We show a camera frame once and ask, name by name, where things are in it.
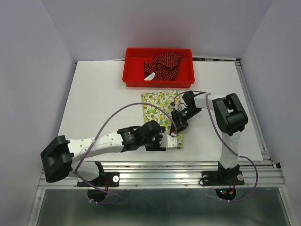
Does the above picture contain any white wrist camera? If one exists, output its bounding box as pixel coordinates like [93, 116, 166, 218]
[159, 133, 177, 148]
[170, 102, 187, 111]

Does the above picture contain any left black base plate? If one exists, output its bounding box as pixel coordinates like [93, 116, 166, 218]
[90, 171, 120, 187]

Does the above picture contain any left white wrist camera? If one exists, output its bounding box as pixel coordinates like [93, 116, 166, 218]
[159, 133, 177, 148]

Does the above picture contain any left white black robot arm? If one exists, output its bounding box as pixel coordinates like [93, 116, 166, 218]
[40, 121, 166, 186]

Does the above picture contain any lemon print skirt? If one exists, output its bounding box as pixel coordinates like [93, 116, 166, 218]
[140, 90, 185, 150]

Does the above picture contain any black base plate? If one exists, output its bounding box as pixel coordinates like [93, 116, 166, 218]
[201, 170, 245, 186]
[90, 171, 120, 187]

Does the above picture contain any red plastic bin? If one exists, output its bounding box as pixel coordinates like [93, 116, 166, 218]
[122, 48, 195, 88]

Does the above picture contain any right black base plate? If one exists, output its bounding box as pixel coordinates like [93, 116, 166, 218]
[201, 170, 245, 186]

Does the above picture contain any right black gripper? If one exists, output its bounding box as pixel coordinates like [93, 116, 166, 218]
[169, 106, 202, 133]

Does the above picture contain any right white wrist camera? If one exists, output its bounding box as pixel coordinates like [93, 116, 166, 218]
[170, 102, 187, 111]

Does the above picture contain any aluminium mounting rail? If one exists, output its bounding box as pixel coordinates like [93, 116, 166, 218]
[29, 158, 298, 226]

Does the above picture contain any red polka dot skirt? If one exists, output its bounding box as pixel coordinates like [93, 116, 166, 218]
[143, 53, 182, 81]

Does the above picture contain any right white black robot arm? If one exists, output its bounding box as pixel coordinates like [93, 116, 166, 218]
[170, 91, 248, 186]

